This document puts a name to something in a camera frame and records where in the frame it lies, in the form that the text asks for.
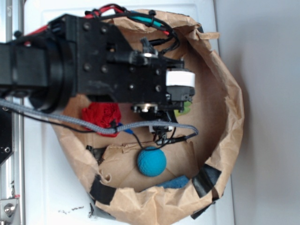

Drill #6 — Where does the green plush animal toy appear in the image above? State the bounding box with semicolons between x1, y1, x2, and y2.
174;101;192;117

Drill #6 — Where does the blue sponge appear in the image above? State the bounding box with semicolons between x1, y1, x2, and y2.
156;175;189;189

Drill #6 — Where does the blue foam ball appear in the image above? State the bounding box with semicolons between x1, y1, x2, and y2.
137;147;167;177

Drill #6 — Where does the brown paper bag bin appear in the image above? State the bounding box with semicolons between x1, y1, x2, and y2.
53;11;244;225

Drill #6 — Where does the red green wire bundle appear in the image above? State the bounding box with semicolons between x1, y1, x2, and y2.
23;3;180;57

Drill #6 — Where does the aluminium frame rail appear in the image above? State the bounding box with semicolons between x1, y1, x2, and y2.
0;0;25;225

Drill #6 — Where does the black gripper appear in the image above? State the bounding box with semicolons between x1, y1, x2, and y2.
75;18;195;111

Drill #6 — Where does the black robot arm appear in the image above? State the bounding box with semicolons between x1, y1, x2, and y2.
0;15;195;113

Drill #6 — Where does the metal corner bracket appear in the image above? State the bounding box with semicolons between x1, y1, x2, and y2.
0;198;21;225

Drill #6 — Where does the black mounting plate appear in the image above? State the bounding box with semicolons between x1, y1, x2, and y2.
0;106;13;166

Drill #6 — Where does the red crumpled paper ball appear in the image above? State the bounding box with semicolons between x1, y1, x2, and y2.
81;102;121;128

